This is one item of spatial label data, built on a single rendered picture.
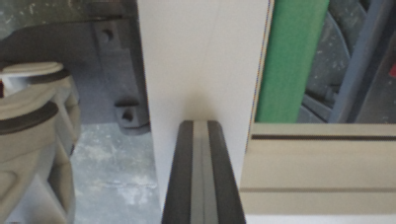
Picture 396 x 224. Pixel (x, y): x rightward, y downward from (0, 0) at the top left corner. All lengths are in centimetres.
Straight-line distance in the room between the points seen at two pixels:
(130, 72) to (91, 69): 17
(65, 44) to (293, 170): 94
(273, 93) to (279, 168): 6
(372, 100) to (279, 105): 45
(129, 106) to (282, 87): 83
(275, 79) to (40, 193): 36
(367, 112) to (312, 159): 45
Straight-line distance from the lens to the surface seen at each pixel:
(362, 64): 60
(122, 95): 95
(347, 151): 21
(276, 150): 18
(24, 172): 36
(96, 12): 89
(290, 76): 17
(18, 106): 57
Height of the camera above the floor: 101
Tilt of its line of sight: 62 degrees down
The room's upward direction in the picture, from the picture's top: 180 degrees clockwise
